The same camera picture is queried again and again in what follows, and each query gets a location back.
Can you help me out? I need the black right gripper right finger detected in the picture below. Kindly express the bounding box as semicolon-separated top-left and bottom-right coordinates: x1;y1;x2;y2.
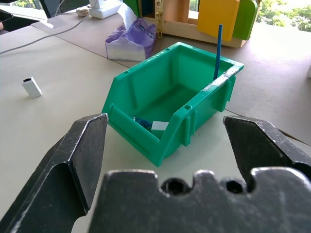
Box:
223;115;311;185

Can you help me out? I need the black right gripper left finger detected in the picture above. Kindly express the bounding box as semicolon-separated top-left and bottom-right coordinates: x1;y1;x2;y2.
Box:
0;113;109;233

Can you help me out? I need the silver tape strip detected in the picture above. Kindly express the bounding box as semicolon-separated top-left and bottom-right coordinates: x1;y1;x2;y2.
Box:
200;66;243;92

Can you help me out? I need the green plastic storage bin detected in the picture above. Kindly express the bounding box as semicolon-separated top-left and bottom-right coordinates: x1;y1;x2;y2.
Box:
101;41;244;168

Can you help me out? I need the wooden toy house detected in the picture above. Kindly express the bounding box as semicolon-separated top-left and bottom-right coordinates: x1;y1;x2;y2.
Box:
123;0;259;49

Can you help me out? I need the purple tissue pack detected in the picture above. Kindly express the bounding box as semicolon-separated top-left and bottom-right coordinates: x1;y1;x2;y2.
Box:
105;3;157;61

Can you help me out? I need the white power adapter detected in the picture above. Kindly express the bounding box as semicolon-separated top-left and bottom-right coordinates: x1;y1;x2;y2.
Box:
88;0;122;19

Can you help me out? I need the grey cable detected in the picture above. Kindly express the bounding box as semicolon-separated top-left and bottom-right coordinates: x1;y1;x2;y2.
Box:
0;0;92;55

